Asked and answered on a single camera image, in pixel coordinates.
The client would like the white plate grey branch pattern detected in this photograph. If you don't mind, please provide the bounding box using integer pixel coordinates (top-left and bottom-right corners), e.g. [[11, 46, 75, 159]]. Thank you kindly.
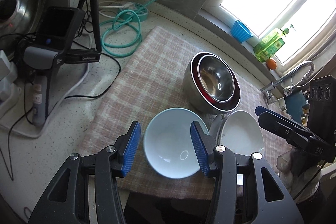
[[209, 110, 265, 156]]

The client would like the light blue ceramic bowl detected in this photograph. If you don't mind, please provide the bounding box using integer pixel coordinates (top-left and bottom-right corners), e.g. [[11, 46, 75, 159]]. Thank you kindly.
[[143, 107, 209, 179]]

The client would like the large stainless steel bowl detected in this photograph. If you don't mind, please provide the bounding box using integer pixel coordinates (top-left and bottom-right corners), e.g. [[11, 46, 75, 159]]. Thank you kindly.
[[183, 51, 242, 115]]

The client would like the red bowl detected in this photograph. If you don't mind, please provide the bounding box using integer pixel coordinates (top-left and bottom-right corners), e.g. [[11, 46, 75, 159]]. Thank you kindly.
[[190, 53, 241, 111]]

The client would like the small stainless steel bowl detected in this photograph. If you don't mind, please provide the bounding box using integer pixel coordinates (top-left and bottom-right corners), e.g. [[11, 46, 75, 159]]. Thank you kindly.
[[197, 54, 235, 103]]

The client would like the chrome kitchen faucet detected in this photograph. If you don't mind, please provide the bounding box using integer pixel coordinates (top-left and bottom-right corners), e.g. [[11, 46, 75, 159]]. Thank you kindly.
[[260, 60, 315, 105]]

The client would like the right white gloved hand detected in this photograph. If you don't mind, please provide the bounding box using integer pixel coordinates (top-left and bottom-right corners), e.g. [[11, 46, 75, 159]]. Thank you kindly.
[[276, 148, 325, 206]]

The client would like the orange tangerine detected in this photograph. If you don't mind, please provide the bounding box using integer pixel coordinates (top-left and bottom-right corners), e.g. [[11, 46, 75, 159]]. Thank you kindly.
[[266, 58, 277, 71]]

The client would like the green dish soap bottle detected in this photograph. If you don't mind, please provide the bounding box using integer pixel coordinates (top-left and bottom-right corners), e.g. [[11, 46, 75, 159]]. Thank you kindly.
[[253, 28, 290, 63]]

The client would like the pink plaid cloth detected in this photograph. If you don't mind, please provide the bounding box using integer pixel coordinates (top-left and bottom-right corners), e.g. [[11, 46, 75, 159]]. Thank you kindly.
[[76, 25, 297, 201]]

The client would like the blue fluted cup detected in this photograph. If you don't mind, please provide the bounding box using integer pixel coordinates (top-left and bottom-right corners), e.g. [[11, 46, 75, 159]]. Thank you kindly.
[[231, 20, 253, 43]]

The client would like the white power strip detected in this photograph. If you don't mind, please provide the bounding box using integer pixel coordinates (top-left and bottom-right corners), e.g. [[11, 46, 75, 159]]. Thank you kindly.
[[0, 50, 21, 118]]

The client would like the black grey handheld device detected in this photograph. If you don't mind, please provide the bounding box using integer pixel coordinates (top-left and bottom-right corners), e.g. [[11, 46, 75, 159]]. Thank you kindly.
[[23, 6, 100, 127]]

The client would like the steel pot lid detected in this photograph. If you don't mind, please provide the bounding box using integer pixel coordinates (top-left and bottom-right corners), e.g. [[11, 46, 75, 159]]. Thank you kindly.
[[1, 0, 46, 57]]

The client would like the black cable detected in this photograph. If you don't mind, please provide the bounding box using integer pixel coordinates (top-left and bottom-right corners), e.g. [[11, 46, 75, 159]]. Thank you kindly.
[[0, 32, 122, 183]]

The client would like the teal hose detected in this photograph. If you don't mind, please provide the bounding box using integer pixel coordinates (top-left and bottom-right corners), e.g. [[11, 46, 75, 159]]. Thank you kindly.
[[101, 0, 206, 58]]

